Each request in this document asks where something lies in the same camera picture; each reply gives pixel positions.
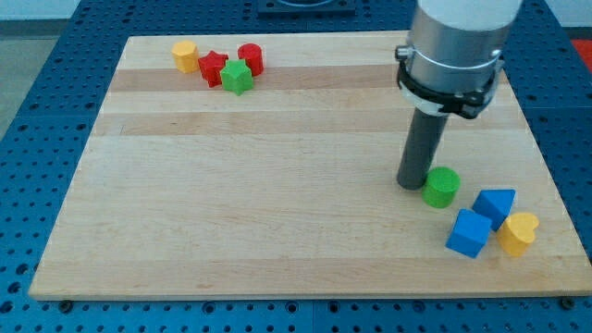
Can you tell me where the blue cube block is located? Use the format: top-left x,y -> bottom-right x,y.
445,208 -> 491,258

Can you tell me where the green star block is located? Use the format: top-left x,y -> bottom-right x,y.
220,59 -> 254,95

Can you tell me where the wooden board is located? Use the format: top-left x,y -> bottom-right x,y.
29,31 -> 591,301

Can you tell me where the yellow heart block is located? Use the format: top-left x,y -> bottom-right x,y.
496,212 -> 540,257

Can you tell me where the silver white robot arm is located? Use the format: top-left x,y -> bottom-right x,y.
395,0 -> 523,190

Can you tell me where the red cylinder block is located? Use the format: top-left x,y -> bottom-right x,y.
238,43 -> 265,77

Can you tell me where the red star block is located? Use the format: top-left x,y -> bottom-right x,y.
198,51 -> 228,88

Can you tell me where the yellow hexagon block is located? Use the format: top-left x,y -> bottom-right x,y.
171,41 -> 199,73

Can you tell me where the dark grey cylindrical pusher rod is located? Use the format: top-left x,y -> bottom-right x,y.
397,109 -> 448,191

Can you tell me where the blue triangle block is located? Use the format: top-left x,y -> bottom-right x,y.
472,189 -> 516,231

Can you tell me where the dark mounting plate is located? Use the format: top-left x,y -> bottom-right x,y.
256,0 -> 356,17

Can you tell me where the green cylinder block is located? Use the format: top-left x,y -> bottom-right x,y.
422,166 -> 461,208

